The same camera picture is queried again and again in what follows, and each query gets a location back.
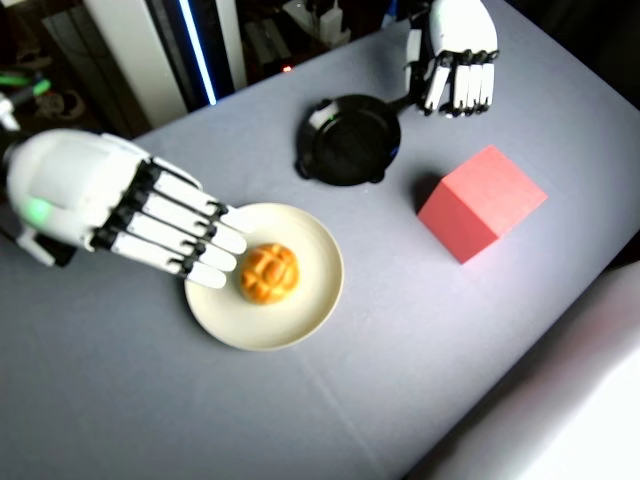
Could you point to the white upright panel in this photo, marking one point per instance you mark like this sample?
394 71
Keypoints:
135 55

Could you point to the cream round plate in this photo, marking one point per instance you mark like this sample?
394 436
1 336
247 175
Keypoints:
305 310

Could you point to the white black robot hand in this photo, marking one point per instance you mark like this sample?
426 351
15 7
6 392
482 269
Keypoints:
460 30
70 185

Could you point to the blue light strip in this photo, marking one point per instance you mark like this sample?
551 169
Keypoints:
197 50

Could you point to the golden round bread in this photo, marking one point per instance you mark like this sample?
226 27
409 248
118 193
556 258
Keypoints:
270 272

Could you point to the red cube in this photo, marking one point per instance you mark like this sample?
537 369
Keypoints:
480 200

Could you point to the grey table cloth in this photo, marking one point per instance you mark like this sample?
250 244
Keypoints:
150 390

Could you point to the small white box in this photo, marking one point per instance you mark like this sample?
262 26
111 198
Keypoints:
334 22

